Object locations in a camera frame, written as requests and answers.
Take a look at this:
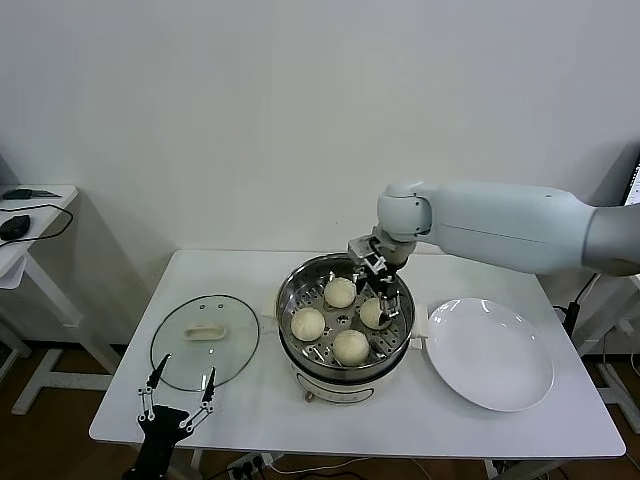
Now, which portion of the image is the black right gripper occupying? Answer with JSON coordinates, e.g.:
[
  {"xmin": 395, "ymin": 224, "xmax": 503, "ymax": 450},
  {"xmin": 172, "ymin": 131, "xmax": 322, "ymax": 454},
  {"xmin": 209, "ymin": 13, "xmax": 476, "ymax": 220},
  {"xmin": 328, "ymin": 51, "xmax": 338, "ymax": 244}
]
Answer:
[{"xmin": 351, "ymin": 262, "xmax": 401, "ymax": 325}]

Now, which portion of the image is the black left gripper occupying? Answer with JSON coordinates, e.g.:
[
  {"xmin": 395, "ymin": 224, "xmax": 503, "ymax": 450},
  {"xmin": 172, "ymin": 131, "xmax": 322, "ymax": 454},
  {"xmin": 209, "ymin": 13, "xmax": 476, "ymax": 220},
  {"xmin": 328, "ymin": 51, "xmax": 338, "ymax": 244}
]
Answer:
[{"xmin": 132, "ymin": 352, "xmax": 218, "ymax": 480}]

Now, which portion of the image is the white steamed baozi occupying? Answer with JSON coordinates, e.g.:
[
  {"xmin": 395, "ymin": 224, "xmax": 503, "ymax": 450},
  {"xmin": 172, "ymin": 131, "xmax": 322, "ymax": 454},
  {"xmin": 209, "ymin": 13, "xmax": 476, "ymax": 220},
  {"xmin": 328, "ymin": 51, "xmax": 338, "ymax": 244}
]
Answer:
[
  {"xmin": 323, "ymin": 277, "xmax": 357, "ymax": 309},
  {"xmin": 358, "ymin": 298, "xmax": 394, "ymax": 330},
  {"xmin": 290, "ymin": 306, "xmax": 326, "ymax": 341},
  {"xmin": 332, "ymin": 329, "xmax": 371, "ymax": 365}
]

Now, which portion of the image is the round glass pot lid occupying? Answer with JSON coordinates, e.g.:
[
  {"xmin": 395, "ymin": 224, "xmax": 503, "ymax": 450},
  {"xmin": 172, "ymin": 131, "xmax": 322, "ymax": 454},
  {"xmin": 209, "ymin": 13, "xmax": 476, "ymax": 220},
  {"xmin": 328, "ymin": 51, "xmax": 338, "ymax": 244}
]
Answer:
[{"xmin": 148, "ymin": 293, "xmax": 261, "ymax": 393}]

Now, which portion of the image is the stainless steel steamer basket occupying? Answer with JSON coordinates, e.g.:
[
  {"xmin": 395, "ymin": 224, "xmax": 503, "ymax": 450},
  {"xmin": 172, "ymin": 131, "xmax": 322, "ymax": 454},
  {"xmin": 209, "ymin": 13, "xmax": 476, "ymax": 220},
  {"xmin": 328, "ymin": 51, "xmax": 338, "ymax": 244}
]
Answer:
[{"xmin": 276, "ymin": 253, "xmax": 416, "ymax": 374}]

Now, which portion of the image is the white power strip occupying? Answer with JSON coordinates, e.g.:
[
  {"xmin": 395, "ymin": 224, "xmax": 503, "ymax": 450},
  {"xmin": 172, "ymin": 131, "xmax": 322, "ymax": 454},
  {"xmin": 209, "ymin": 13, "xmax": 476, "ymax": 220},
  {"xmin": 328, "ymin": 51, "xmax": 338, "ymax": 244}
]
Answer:
[{"xmin": 225, "ymin": 452, "xmax": 276, "ymax": 476}]

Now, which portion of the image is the white electric cooker base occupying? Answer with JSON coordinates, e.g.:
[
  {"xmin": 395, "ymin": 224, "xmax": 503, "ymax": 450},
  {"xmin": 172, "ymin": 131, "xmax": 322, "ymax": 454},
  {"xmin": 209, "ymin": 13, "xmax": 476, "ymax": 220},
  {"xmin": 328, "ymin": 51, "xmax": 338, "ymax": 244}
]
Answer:
[{"xmin": 259, "ymin": 292, "xmax": 431, "ymax": 405}]

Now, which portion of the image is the white round plate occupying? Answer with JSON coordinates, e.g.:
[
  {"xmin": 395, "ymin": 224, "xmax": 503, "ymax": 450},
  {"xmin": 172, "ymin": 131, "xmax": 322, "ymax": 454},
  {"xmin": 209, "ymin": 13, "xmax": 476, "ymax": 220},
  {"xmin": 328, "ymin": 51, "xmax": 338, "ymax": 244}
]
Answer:
[{"xmin": 425, "ymin": 297, "xmax": 555, "ymax": 413}]

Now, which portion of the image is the white side table with mouse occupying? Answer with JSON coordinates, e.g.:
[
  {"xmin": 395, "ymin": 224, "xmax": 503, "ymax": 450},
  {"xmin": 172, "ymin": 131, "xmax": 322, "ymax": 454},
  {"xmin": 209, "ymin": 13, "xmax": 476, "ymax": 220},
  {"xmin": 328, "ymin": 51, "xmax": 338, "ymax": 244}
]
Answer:
[{"xmin": 0, "ymin": 184, "xmax": 121, "ymax": 416}]

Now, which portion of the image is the black computer mouse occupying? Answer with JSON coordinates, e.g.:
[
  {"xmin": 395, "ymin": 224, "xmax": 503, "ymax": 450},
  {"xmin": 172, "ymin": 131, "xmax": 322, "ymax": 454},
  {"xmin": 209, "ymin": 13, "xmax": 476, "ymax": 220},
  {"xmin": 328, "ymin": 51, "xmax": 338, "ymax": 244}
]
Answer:
[{"xmin": 0, "ymin": 215, "xmax": 30, "ymax": 240}]

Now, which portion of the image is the green black hand tool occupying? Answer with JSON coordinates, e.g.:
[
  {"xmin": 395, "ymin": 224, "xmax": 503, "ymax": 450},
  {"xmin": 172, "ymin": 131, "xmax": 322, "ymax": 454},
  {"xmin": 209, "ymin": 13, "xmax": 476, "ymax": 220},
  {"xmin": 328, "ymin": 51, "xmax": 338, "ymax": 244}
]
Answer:
[{"xmin": 2, "ymin": 187, "xmax": 62, "ymax": 202}]

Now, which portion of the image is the grey open laptop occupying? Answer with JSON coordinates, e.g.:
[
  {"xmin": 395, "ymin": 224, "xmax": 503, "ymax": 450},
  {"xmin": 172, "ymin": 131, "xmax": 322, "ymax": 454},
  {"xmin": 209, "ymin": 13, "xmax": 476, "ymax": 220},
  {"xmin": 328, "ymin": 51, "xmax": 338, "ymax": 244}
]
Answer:
[{"xmin": 622, "ymin": 154, "xmax": 640, "ymax": 206}]

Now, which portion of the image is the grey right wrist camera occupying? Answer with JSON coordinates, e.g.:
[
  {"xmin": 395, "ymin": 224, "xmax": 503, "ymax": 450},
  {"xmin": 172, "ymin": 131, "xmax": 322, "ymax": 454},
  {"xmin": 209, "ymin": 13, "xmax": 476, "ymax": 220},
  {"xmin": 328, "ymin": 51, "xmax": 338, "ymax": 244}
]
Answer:
[{"xmin": 347, "ymin": 234, "xmax": 389, "ymax": 271}]

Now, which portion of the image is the white cable under table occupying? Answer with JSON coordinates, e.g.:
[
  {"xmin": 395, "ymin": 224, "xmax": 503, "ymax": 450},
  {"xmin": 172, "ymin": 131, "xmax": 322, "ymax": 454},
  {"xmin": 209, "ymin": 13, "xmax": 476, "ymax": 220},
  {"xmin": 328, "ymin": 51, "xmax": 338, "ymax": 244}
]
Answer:
[{"xmin": 269, "ymin": 455, "xmax": 361, "ymax": 474}]

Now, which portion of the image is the white laptop cable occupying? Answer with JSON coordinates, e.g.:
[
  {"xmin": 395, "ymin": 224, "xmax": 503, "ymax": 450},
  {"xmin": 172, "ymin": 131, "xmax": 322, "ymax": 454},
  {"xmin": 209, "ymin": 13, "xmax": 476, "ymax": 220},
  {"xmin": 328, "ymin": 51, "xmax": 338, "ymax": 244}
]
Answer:
[{"xmin": 574, "ymin": 273, "xmax": 600, "ymax": 305}]

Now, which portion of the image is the black mouse cable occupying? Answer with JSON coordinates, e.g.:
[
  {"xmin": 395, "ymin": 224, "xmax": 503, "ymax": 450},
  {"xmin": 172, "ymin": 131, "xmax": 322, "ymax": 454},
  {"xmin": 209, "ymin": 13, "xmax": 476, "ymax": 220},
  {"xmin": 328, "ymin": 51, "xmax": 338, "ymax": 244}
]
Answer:
[{"xmin": 0, "ymin": 203, "xmax": 75, "ymax": 246}]

